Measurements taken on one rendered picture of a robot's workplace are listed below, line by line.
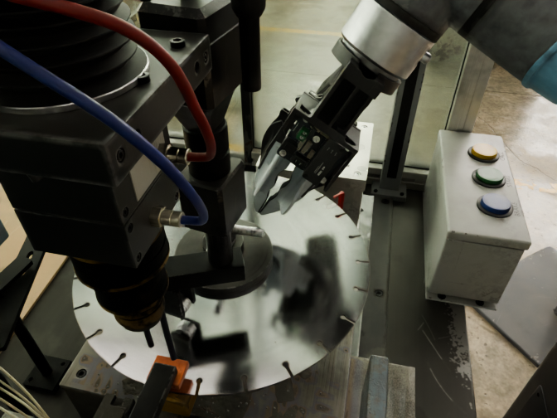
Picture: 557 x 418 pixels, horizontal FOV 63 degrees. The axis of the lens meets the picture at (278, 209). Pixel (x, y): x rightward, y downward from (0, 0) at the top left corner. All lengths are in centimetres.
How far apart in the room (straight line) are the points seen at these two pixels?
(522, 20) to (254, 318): 34
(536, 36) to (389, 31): 11
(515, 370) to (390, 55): 140
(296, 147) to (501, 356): 138
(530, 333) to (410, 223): 97
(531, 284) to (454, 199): 124
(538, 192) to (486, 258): 175
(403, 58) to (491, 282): 43
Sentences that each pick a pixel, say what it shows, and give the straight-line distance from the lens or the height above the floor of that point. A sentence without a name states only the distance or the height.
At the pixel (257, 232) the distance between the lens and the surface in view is 48.
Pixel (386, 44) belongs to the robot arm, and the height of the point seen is 119.
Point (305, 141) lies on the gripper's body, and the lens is 43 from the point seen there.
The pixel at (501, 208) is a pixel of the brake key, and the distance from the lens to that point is 72.
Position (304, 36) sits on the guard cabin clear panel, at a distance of 86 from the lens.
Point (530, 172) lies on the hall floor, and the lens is 258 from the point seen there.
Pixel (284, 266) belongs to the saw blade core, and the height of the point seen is 95.
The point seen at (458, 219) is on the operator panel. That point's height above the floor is 90.
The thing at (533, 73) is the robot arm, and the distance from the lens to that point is 42.
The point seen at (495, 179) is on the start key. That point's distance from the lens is 78.
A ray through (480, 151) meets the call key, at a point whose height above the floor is 91.
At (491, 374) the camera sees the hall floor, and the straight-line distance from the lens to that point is 166.
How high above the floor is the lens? 133
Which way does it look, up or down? 41 degrees down
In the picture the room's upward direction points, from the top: straight up
